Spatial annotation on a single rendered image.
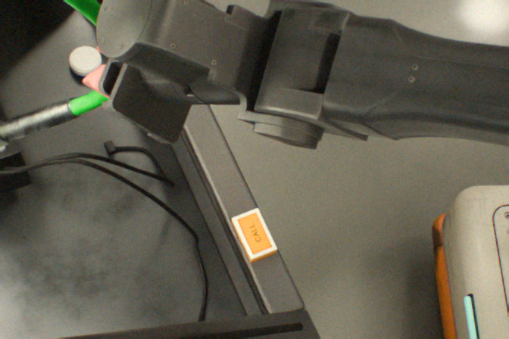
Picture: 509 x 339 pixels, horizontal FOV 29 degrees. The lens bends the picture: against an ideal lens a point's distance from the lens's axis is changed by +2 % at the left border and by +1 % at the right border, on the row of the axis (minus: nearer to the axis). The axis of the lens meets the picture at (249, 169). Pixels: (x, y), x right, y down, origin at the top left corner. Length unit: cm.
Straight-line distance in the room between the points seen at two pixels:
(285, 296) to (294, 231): 106
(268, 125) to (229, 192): 44
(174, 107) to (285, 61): 17
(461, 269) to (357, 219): 34
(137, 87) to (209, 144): 36
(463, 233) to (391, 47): 130
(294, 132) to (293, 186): 151
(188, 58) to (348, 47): 10
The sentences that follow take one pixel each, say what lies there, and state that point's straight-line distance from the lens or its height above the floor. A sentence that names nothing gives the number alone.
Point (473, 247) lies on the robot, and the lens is 182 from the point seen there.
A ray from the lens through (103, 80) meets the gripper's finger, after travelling 73.
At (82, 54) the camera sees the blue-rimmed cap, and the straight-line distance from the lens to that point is 126.
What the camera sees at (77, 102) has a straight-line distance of 84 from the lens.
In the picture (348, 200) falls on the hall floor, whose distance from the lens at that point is 210.
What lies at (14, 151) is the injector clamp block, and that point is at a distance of 105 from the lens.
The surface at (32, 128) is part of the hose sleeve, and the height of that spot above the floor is 114.
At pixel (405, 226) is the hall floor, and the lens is 210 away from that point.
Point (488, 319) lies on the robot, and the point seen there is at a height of 27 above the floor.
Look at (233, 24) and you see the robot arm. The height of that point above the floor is 139.
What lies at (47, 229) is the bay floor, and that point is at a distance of 117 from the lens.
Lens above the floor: 190
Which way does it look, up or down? 64 degrees down
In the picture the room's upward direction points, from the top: 6 degrees clockwise
